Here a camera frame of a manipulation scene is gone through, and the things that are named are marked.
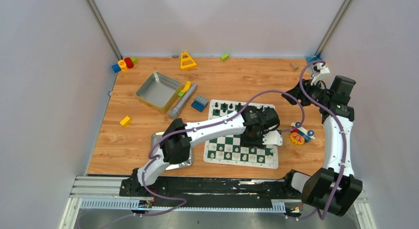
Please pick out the yellow cube block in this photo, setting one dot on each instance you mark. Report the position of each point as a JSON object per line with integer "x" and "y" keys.
{"x": 125, "y": 121}

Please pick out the square metal tin box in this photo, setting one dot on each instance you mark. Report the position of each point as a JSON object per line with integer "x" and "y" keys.
{"x": 159, "y": 92}

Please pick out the green white chess board mat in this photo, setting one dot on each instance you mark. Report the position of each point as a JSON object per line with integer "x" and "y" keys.
{"x": 228, "y": 149}

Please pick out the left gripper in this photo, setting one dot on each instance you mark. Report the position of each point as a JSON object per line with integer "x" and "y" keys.
{"x": 254, "y": 138}

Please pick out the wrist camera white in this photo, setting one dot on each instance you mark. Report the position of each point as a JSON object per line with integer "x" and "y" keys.
{"x": 273, "y": 138}
{"x": 318, "y": 72}

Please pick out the grey toy microphone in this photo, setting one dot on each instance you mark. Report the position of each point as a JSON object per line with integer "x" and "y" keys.
{"x": 176, "y": 110}

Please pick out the brown wooden block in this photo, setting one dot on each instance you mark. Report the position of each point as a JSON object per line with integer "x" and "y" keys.
{"x": 294, "y": 66}

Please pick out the grey and blue brick stack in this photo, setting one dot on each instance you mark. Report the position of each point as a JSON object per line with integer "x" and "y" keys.
{"x": 199, "y": 103}

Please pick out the coloured blocks cluster left corner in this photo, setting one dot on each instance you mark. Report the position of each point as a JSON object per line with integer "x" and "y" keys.
{"x": 124, "y": 64}

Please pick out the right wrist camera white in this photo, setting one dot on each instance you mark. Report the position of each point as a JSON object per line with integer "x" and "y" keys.
{"x": 318, "y": 72}

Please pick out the yellow triangle toy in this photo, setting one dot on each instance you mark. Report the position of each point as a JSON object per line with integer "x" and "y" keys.
{"x": 186, "y": 61}

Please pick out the green block at back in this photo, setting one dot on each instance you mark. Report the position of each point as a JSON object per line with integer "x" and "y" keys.
{"x": 224, "y": 57}

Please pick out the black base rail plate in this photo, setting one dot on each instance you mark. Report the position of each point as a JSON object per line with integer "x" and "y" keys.
{"x": 213, "y": 193}

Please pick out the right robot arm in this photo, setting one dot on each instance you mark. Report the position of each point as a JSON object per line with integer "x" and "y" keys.
{"x": 333, "y": 188}

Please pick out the coloured brick stack right corner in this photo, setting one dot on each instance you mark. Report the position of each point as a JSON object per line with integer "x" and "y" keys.
{"x": 312, "y": 58}

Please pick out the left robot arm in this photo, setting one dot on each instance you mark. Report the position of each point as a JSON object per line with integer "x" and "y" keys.
{"x": 249, "y": 123}

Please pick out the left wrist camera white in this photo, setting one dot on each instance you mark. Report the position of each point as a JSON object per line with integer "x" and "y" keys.
{"x": 273, "y": 138}

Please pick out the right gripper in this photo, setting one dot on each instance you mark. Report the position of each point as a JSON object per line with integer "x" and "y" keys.
{"x": 307, "y": 86}

